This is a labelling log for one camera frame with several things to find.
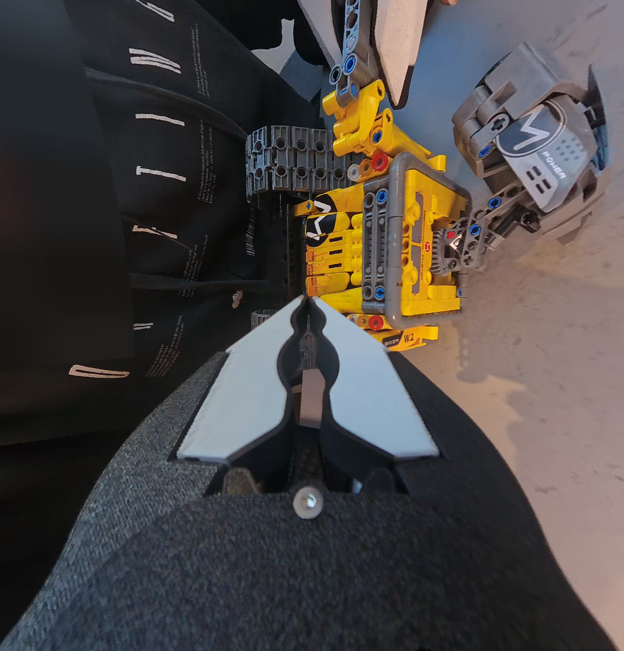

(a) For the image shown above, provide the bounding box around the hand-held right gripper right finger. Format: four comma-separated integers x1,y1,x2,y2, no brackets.
311,296,440,492

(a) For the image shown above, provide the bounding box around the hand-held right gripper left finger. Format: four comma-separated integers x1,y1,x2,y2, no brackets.
176,295,309,492

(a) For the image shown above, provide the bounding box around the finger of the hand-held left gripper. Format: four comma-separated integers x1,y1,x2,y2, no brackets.
297,0,346,63
369,0,431,109

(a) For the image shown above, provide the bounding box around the yellow tracked brick robot model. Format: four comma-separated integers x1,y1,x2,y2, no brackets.
245,0,471,355

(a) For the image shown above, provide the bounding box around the grey robot model head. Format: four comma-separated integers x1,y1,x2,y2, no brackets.
442,42,614,273

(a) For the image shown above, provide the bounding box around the person in black hoodie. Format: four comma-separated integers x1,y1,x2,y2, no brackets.
0,0,323,448

